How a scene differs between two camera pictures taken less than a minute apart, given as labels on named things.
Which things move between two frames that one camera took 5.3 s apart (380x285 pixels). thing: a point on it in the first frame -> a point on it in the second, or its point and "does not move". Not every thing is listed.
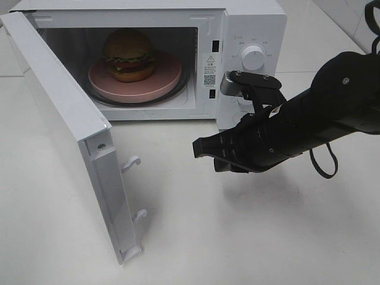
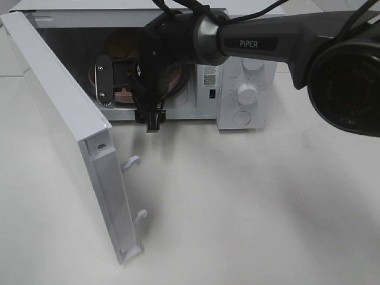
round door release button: [237, 117] does not move
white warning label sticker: [211, 67] does not move
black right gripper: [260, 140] -> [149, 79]
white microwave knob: [252, 57] does not move
